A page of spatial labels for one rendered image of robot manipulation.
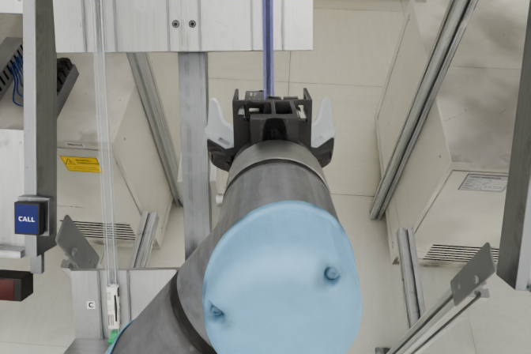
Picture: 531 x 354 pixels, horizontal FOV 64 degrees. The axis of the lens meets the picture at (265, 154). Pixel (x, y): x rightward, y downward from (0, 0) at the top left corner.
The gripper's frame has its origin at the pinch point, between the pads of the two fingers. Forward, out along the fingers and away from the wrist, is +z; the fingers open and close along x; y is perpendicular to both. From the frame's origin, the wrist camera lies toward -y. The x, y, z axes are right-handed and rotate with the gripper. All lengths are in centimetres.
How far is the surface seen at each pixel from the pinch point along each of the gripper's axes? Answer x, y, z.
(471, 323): -63, -80, 54
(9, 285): 43, -29, 9
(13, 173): 40.9, -10.6, 13.0
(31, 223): 35.8, -16.1, 6.5
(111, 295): 22.0, -23.0, -1.7
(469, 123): -48, -13, 44
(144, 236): 33, -45, 50
